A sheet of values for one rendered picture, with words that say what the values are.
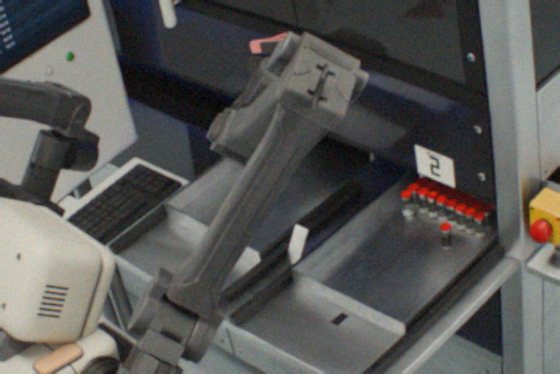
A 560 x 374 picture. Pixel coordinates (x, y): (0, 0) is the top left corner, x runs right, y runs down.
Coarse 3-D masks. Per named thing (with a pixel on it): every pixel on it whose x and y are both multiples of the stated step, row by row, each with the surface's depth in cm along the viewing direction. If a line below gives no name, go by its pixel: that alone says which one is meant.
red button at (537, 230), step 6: (534, 222) 191; (540, 222) 190; (534, 228) 190; (540, 228) 189; (546, 228) 189; (534, 234) 191; (540, 234) 190; (546, 234) 189; (534, 240) 192; (540, 240) 190; (546, 240) 190
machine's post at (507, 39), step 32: (480, 0) 175; (512, 0) 172; (512, 32) 175; (512, 64) 178; (512, 96) 182; (512, 128) 186; (512, 160) 190; (512, 192) 195; (512, 224) 199; (512, 256) 204; (512, 288) 209; (512, 320) 214; (512, 352) 219
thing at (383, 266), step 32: (384, 192) 220; (352, 224) 216; (384, 224) 218; (416, 224) 216; (320, 256) 212; (352, 256) 212; (384, 256) 211; (416, 256) 209; (448, 256) 208; (480, 256) 203; (320, 288) 204; (352, 288) 206; (384, 288) 204; (416, 288) 203; (448, 288) 198; (384, 320) 195; (416, 320) 194
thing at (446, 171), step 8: (416, 152) 208; (424, 152) 206; (432, 152) 205; (424, 160) 208; (432, 160) 206; (440, 160) 204; (448, 160) 203; (424, 168) 209; (440, 168) 205; (448, 168) 204; (432, 176) 208; (440, 176) 207; (448, 176) 205; (448, 184) 206
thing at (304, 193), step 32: (224, 160) 237; (320, 160) 237; (352, 160) 235; (192, 192) 233; (224, 192) 234; (288, 192) 230; (320, 192) 229; (192, 224) 225; (288, 224) 223; (256, 256) 214
